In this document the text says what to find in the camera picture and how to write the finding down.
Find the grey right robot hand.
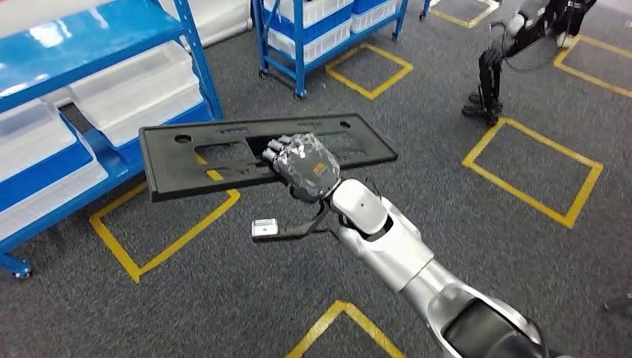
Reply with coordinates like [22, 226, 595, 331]
[262, 132, 343, 204]

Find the black plastic plate part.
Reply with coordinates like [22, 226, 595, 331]
[138, 113, 400, 204]

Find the blue metal shelf rack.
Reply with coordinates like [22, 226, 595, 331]
[0, 0, 226, 280]
[251, 0, 411, 101]

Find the black humanoid robot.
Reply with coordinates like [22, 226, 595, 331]
[461, 0, 598, 127]

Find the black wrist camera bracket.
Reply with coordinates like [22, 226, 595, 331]
[253, 202, 341, 244]

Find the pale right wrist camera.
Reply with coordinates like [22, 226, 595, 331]
[251, 218, 280, 239]

